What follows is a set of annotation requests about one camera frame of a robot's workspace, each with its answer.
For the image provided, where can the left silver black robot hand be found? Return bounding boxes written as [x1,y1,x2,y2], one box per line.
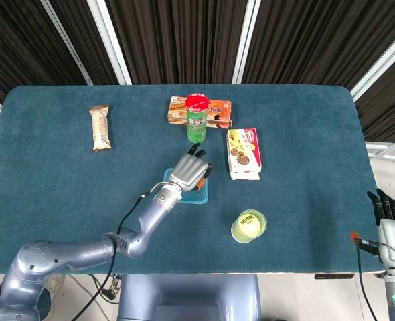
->
[168,142,214,193]

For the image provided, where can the blue translucent plastic lid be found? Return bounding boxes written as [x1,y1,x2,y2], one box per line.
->
[153,167,210,205]

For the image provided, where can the green chips can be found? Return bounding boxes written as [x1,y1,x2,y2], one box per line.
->
[185,93,210,144]

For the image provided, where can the white red cookie box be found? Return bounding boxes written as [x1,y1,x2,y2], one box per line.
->
[226,128,262,181]

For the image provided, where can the orange biscuit box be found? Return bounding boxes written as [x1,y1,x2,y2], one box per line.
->
[167,96,234,130]

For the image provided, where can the black table control panel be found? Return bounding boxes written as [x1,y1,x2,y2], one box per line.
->
[314,273,355,280]

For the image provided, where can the clear plastic ball tube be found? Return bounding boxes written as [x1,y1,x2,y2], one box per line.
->
[230,209,268,244]

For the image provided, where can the beige brown snack bar wrapper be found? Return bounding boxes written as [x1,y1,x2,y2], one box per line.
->
[89,104,112,154]

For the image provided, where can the blue table cloth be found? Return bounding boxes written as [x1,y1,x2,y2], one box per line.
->
[0,84,386,276]

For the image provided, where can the grey blue robot torso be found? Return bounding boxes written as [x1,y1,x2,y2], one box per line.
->
[116,274,262,321]

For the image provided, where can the black power plug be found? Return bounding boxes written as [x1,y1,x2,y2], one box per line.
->
[100,274,123,304]

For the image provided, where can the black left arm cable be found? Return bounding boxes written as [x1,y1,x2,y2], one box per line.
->
[72,182,171,321]

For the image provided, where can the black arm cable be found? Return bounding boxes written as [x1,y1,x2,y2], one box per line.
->
[72,182,171,321]
[355,245,378,321]

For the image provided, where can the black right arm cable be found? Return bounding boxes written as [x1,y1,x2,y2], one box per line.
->
[355,245,378,321]

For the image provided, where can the wide white partition post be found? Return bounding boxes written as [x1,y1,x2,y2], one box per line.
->
[350,23,395,101]
[86,0,133,86]
[232,0,259,84]

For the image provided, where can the thin white partition post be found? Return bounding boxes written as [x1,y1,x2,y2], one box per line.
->
[39,0,94,86]

